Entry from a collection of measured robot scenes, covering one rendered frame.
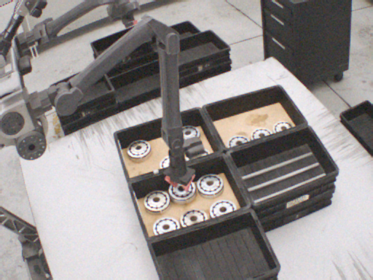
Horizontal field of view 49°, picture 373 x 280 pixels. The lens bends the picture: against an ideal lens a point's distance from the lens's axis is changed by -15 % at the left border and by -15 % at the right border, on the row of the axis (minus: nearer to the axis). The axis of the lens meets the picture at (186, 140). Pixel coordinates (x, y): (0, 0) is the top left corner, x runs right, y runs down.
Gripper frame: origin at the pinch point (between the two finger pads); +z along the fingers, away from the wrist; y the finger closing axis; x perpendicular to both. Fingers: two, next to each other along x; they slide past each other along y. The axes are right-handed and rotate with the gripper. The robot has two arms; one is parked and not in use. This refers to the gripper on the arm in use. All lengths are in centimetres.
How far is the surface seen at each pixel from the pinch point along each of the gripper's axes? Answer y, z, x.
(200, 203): -7.8, 5.9, 0.1
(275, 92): -13, -2, -66
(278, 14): 24, 17, -178
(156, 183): 10.2, 0.4, 2.1
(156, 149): 23.8, 6.0, -18.2
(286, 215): -40.6, 11.7, -11.9
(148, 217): 7.0, 6.3, 14.6
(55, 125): 171, 90, -72
